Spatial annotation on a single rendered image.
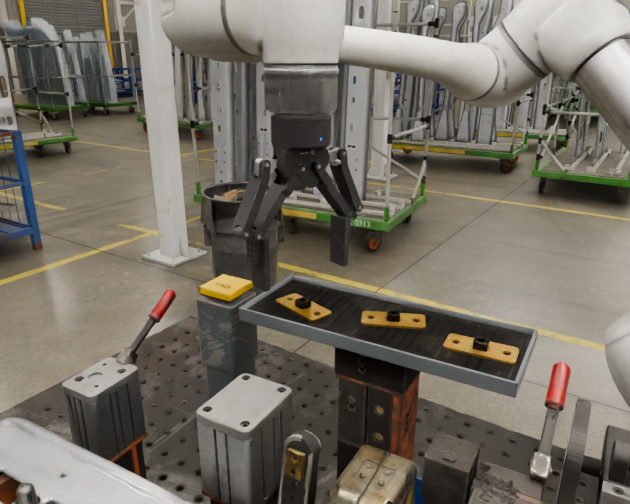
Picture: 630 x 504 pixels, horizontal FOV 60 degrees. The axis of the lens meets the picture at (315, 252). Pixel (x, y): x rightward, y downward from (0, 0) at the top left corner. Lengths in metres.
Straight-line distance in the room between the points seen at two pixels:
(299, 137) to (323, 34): 0.12
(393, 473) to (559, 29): 0.76
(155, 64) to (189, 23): 3.27
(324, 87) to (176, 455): 0.86
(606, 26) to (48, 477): 1.04
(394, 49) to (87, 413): 0.69
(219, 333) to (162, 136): 3.28
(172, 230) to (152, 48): 1.28
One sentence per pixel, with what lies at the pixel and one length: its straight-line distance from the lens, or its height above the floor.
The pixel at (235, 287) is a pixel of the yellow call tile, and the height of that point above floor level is 1.16.
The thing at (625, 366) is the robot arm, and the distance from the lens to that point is 1.00.
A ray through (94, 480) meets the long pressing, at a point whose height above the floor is 1.00.
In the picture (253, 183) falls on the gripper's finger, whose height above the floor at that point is 1.35.
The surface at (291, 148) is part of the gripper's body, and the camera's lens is 0.67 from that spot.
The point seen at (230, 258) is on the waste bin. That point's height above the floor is 0.36.
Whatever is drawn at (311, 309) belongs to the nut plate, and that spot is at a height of 1.16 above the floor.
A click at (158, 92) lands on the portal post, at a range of 4.03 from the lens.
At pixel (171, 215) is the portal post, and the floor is 0.36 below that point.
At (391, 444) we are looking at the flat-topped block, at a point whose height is 1.00.
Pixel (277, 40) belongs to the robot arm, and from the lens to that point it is 0.64.
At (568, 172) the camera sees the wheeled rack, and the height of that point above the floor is 0.28.
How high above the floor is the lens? 1.49
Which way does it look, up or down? 20 degrees down
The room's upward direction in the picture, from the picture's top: straight up
